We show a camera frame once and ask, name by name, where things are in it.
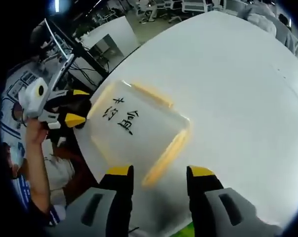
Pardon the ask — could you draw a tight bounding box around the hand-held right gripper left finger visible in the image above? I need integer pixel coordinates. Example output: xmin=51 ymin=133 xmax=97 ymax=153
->
xmin=63 ymin=164 xmax=135 ymax=237

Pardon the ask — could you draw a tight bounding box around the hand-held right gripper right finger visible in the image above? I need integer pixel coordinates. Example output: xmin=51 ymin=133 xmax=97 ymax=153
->
xmin=186 ymin=165 xmax=275 ymax=237

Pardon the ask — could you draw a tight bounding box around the person's left hand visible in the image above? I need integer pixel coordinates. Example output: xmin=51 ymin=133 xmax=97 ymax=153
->
xmin=24 ymin=118 xmax=52 ymax=147

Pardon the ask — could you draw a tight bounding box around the computer monitor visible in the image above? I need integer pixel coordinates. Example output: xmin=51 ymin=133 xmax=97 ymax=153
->
xmin=43 ymin=18 xmax=77 ymax=99

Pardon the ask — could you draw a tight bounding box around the bright green object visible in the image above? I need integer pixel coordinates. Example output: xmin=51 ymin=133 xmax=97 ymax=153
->
xmin=173 ymin=221 xmax=198 ymax=237

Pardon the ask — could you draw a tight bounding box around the black monitor stand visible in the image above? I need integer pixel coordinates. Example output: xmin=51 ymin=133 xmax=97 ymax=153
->
xmin=71 ymin=40 xmax=109 ymax=79

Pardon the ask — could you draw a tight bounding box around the white desk partition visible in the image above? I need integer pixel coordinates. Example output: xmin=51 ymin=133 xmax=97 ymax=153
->
xmin=82 ymin=15 xmax=141 ymax=61

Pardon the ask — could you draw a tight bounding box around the white office chair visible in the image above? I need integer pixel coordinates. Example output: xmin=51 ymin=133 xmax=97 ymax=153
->
xmin=181 ymin=0 xmax=209 ymax=13

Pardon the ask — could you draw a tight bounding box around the office chair draped with jacket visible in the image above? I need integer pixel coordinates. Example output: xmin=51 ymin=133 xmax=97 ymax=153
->
xmin=236 ymin=3 xmax=278 ymax=38

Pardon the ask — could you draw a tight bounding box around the blue white wall poster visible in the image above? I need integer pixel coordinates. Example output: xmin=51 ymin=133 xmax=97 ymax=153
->
xmin=0 ymin=61 xmax=50 ymax=158

